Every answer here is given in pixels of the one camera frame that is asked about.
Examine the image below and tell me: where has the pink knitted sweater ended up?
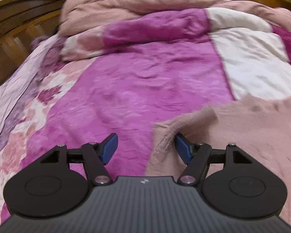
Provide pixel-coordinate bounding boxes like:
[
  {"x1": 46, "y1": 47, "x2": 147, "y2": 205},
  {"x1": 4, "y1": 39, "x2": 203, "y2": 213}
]
[{"x1": 146, "y1": 95, "x2": 291, "y2": 225}]

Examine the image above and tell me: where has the magenta white striped bedspread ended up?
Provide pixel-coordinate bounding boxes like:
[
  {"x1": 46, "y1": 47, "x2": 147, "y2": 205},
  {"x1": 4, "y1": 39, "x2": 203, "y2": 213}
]
[{"x1": 0, "y1": 8, "x2": 291, "y2": 225}]

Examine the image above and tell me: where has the dusty pink quilt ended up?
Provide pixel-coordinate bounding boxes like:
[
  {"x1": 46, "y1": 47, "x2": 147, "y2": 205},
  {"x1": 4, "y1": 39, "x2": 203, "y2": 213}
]
[{"x1": 59, "y1": 0, "x2": 291, "y2": 36}]

